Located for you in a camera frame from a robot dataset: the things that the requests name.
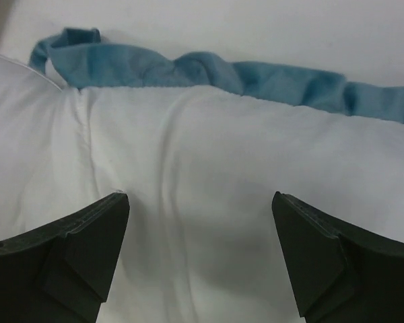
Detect blue white houndstooth pillowcase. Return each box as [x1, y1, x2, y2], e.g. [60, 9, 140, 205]
[30, 28, 404, 322]

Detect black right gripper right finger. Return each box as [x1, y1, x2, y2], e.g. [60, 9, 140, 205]
[272, 192, 404, 322]

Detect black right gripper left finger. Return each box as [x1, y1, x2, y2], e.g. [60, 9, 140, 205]
[0, 192, 129, 323]

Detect white pillow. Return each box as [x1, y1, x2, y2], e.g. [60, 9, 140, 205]
[0, 56, 100, 240]

